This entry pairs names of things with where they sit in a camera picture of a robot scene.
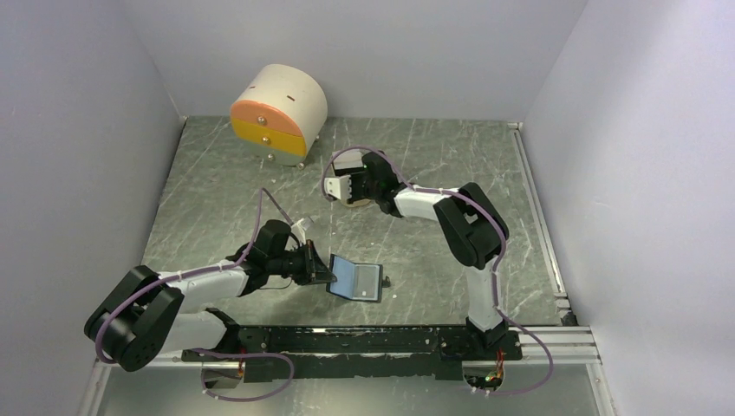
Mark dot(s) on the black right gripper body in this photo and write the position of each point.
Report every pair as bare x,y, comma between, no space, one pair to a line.
361,188

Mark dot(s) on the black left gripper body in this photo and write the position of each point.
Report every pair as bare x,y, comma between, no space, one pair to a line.
293,262

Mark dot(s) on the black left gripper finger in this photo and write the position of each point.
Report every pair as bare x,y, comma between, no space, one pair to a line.
315,264
315,280

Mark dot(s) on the black leather card holder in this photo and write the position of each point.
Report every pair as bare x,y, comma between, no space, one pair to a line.
357,282

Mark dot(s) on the beige oval plastic tray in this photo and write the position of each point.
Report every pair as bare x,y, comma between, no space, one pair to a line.
359,202

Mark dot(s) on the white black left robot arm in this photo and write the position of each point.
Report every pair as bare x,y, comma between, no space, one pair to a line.
150,313

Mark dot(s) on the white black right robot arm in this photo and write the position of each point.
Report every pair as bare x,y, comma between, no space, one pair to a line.
472,227

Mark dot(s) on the stack of credit cards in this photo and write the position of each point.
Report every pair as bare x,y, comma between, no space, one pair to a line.
347,163

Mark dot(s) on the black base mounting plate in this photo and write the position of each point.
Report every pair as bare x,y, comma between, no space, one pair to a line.
440,351

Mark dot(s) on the cream mini drawer cabinet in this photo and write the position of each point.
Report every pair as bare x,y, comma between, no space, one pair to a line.
280,114

